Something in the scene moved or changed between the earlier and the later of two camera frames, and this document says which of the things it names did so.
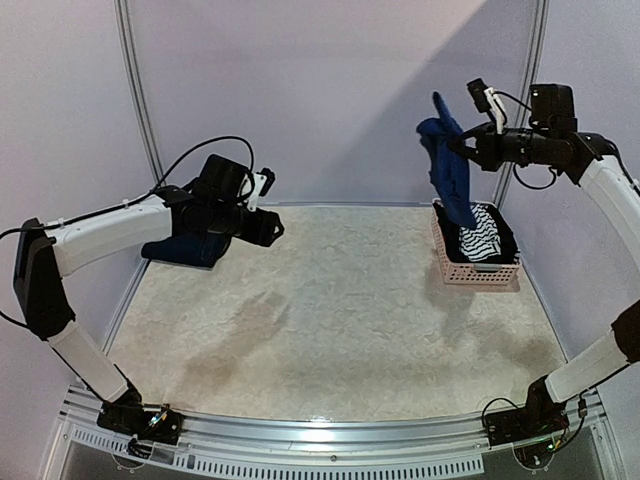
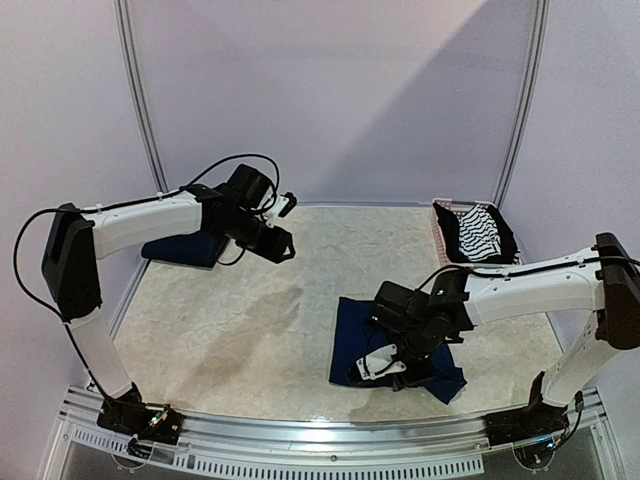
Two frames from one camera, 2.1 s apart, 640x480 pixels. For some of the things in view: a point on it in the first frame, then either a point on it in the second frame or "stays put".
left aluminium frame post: (129, 47) stays put
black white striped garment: (481, 241) stays put
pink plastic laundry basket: (473, 273) stays put
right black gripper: (484, 148) to (407, 370)
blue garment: (448, 166) to (356, 335)
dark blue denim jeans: (194, 249) stays put
